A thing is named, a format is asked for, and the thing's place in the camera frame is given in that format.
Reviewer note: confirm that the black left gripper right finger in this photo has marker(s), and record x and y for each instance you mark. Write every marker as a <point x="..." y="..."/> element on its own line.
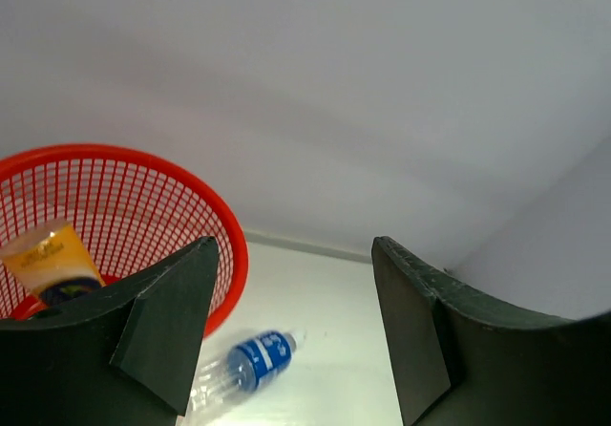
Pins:
<point x="459" y="356"/>

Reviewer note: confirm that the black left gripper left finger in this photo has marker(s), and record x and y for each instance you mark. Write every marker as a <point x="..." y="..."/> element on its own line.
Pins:
<point x="122" y="355"/>

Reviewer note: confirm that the blue label plastic bottle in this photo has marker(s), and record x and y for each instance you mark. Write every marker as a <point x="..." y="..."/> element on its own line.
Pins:
<point x="225" y="381"/>

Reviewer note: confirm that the yellow blue label bottle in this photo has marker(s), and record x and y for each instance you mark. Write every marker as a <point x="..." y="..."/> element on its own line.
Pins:
<point x="52" y="263"/>

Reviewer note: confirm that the red mesh plastic bin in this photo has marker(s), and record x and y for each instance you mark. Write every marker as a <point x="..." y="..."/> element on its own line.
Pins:
<point x="130" y="209"/>

